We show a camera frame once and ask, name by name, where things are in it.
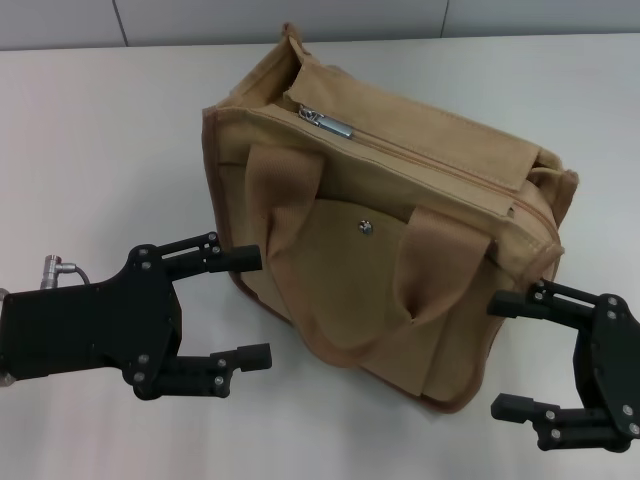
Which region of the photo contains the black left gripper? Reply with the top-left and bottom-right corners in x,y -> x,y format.
0,230 -> 274,402

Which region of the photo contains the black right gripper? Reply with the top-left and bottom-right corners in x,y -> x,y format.
486,278 -> 640,450

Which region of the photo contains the khaki canvas food bag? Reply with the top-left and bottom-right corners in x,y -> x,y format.
201,20 -> 581,415

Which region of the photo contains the silver metal zipper pull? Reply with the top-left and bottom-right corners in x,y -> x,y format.
298,103 -> 355,140

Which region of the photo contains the silver left cable connector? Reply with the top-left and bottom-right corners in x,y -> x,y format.
43,253 -> 95,290

